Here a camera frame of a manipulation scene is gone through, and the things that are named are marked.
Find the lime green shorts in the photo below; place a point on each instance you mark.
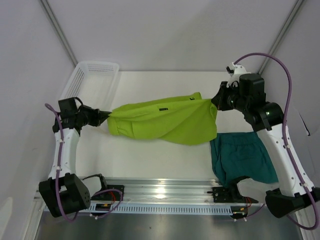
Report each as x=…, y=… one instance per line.
x=186, y=120

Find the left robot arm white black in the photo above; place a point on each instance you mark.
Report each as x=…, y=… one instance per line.
x=64, y=192

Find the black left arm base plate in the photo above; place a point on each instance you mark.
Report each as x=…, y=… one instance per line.
x=115, y=193

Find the white plastic basket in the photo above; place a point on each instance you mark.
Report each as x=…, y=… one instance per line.
x=94, y=83

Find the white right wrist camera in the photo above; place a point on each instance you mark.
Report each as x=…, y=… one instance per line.
x=235, y=71

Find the aluminium frame post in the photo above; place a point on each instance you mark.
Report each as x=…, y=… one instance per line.
x=286, y=26
x=53, y=20

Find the aluminium mounting rail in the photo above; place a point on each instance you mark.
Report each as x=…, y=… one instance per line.
x=162, y=191

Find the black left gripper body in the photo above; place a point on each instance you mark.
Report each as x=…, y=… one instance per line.
x=88, y=116

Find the slotted white cable duct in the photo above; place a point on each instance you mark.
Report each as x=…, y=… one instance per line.
x=173, y=209

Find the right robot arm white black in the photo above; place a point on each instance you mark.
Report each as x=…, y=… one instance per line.
x=294, y=190

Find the right aluminium frame post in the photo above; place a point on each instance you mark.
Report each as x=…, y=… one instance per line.
x=286, y=26

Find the teal green shorts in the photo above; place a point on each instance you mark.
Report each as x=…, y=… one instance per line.
x=241, y=154

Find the left aluminium frame post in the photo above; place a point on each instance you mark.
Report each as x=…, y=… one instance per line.
x=53, y=20

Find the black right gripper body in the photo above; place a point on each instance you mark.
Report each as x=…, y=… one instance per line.
x=230, y=99

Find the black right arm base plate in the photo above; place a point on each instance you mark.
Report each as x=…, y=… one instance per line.
x=221, y=194

